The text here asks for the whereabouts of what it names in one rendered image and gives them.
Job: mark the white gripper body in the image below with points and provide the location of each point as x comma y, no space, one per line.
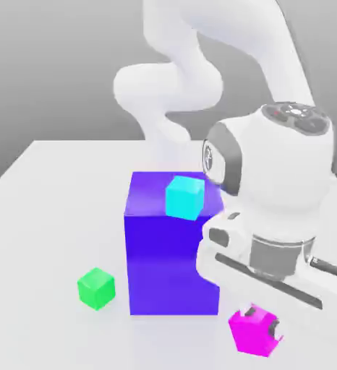
243,283

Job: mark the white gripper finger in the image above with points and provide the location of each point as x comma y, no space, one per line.
248,310
276,332

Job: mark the small magenta cube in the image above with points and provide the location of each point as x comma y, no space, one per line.
251,335

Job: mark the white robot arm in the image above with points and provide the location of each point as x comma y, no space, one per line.
284,179

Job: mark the small cyan cube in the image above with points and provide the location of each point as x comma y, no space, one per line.
184,199

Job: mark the small green cube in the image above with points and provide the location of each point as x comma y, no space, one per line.
96,289

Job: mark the large purple box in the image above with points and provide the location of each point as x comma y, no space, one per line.
162,266

